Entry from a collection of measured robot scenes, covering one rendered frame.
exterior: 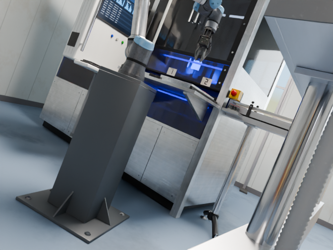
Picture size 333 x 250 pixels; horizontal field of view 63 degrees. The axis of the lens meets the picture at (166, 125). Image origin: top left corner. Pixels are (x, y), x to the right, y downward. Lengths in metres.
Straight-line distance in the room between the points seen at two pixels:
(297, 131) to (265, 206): 0.13
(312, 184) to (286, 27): 0.19
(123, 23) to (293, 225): 2.26
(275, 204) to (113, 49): 2.11
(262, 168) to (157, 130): 2.83
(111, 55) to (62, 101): 0.98
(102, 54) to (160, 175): 1.10
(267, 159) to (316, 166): 4.39
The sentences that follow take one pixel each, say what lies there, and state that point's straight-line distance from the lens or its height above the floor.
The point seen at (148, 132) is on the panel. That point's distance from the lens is 2.27.
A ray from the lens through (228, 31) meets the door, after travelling 2.21.
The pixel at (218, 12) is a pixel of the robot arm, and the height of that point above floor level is 1.39.
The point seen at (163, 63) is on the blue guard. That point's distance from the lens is 2.37.
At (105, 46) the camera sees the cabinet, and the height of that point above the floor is 1.01.
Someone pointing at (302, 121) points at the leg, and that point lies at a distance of 0.50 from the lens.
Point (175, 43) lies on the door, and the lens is 2.40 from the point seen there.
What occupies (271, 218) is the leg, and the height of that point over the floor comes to 0.60.
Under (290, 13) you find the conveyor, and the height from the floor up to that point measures 0.85.
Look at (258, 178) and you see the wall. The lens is 4.76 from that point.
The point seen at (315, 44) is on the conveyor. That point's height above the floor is 0.84.
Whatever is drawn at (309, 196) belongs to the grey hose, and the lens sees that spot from 0.36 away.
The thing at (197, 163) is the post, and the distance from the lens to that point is 2.01.
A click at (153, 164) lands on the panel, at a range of 2.20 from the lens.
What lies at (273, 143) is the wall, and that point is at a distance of 4.75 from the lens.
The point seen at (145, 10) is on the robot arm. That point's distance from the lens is 1.69.
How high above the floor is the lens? 0.69
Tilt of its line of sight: 2 degrees down
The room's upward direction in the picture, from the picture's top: 22 degrees clockwise
